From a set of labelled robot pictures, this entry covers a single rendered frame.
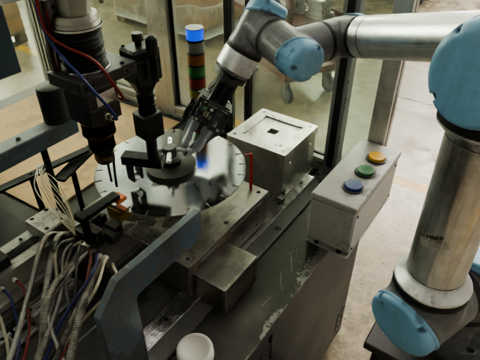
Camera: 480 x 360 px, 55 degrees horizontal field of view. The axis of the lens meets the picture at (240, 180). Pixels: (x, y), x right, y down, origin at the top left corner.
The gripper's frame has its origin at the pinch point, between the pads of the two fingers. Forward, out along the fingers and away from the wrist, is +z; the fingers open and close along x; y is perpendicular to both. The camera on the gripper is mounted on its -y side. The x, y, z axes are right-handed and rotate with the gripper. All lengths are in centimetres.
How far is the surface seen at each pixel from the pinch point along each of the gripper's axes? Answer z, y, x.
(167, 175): 5.2, 5.5, -1.5
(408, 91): -27, -247, 146
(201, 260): 14.4, 15.4, 12.2
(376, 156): -17.3, -9.7, 42.0
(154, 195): 8.0, 10.7, -2.2
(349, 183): -11.0, 0.9, 35.4
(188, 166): 2.5, 2.3, 1.7
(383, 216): 26, -108, 112
